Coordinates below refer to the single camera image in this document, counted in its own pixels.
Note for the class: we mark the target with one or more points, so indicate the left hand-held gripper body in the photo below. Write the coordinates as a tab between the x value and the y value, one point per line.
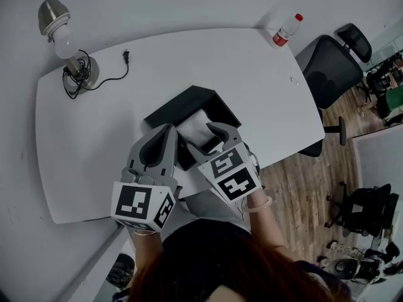
130	201

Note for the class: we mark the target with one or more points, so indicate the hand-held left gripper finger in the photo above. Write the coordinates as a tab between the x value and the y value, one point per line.
138	156
172	159

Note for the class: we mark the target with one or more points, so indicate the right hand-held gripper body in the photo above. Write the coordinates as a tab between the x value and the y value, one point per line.
234	181

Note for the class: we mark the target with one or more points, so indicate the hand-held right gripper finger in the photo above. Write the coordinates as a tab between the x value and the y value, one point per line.
201	157
230	135

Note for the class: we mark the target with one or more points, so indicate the white tissue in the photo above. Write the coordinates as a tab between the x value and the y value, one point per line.
196	127

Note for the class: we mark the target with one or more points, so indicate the person's right forearm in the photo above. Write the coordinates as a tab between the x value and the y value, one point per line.
264	225

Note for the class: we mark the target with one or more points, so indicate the person's left forearm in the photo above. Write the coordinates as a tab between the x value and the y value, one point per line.
146	253

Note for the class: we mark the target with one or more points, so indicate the black tissue box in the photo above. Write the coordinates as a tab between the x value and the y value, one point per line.
189	101

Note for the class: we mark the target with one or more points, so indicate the thin gold bangle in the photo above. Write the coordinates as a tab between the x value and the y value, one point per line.
145	232

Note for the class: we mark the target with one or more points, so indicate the pale thick bangle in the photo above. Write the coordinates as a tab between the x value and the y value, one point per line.
263	205

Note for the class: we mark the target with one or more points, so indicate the person's grey trousers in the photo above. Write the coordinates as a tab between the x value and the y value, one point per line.
207	209

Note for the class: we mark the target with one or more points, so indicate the person's dark top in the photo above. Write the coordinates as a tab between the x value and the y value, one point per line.
207	241

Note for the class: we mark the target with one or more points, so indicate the black waste bin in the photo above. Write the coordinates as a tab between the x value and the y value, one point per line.
121	270

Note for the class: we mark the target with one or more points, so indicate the small clear object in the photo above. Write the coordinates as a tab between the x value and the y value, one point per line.
294	80

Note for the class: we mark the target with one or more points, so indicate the clear bottle with red cap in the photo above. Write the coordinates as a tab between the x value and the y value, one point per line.
283	33

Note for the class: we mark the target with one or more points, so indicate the black mesh office chair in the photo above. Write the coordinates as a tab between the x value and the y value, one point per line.
333	71

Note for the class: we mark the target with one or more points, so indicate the black swivel chair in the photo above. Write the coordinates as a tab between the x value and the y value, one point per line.
378	80
368	209

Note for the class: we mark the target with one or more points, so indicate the pale framed board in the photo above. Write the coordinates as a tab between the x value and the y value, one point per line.
381	159

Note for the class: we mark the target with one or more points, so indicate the silver desk lamp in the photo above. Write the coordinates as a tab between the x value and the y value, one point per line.
53	14

